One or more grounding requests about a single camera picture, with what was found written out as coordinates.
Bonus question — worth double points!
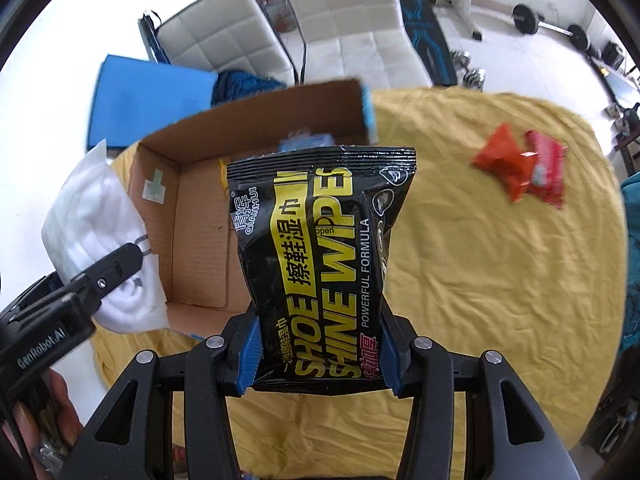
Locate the white soft pack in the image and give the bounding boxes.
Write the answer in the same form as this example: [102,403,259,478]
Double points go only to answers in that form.
[41,141,169,334]

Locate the red snack bag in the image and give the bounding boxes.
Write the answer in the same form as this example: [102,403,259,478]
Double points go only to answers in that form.
[525,130,567,209]

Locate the black shoe shine wipes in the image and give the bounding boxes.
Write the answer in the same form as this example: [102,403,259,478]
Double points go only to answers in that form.
[227,145,416,396]

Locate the orange snack bag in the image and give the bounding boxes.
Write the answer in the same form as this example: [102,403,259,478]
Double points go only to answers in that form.
[472,124,538,203]

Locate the yellow crinkled snack bag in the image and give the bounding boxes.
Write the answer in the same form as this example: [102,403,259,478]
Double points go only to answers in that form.
[218,158,229,196]

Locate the blue cartoon tissue pack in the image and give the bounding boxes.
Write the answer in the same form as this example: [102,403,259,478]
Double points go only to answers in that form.
[278,129,335,153]

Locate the person's left hand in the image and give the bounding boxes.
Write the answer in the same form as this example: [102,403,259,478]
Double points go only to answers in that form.
[1,370,84,479]

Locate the teal blanket on chair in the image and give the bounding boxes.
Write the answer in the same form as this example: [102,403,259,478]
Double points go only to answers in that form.
[618,174,640,353]

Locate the yellow tablecloth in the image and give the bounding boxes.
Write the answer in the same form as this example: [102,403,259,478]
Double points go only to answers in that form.
[89,84,629,480]

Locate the open cardboard box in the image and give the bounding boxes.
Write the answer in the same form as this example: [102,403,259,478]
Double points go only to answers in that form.
[118,79,375,337]

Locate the blue foam mat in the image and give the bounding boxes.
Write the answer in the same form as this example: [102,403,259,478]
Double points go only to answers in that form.
[87,54,218,150]

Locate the dark blue cloth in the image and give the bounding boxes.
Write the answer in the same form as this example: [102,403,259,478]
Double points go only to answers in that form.
[210,70,285,107]

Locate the left white padded chair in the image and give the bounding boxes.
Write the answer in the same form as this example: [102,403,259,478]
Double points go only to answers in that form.
[155,0,298,86]

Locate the white padded chair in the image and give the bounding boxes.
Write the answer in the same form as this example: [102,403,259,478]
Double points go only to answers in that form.
[155,0,298,86]
[288,0,432,90]

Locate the chrome dumbbell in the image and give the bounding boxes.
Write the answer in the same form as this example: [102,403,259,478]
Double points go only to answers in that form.
[450,50,486,91]

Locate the treadmill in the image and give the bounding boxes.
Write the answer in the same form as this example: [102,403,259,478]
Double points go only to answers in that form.
[587,41,639,112]

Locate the black blue weight bench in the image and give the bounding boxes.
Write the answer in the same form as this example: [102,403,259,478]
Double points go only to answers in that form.
[399,0,458,87]

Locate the short barbell on floor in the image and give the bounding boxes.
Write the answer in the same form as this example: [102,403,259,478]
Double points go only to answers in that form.
[511,3,591,53]

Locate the right white padded chair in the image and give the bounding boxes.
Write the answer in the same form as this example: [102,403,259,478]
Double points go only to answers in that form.
[288,0,432,90]

